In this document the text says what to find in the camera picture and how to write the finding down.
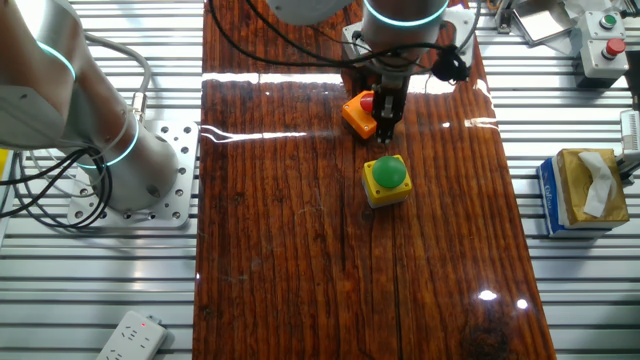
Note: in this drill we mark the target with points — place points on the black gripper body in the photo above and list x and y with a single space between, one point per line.
392 102

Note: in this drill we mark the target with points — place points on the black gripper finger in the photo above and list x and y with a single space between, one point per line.
390 132
380 132

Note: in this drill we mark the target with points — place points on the orange box red button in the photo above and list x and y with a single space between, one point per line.
357 121

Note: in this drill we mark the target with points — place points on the yellow box green button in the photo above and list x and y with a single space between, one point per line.
387 172

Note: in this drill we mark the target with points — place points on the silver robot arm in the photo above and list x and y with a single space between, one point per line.
50 100

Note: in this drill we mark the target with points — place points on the brown wooden board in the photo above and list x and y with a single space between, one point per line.
300 250

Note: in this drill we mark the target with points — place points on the shiny metal plate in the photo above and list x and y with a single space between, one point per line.
540 22

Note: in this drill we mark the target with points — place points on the blue white tissue pack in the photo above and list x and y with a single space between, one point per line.
547 200

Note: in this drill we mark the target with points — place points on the gold tissue box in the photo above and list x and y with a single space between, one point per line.
570 195

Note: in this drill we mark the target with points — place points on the grey box red mushroom button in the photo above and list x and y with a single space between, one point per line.
600 62

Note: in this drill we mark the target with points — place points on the grey box small green button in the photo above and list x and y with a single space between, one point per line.
597 30

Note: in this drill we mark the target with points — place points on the white power strip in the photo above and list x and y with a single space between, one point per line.
130 340

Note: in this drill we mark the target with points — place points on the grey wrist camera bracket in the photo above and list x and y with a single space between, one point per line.
462 25

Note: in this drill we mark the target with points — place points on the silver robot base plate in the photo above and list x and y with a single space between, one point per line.
182 200

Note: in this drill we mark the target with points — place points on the silver camera beside tissues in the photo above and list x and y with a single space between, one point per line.
631 130

